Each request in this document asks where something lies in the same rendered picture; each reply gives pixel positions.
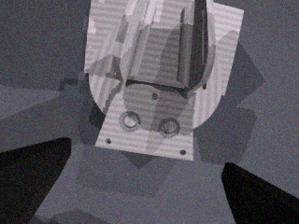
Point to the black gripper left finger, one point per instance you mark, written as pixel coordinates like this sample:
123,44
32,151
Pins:
26,176

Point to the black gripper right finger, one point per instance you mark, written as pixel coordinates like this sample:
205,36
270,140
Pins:
255,201

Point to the white metal plate with two round holes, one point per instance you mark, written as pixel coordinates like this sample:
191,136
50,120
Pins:
148,136

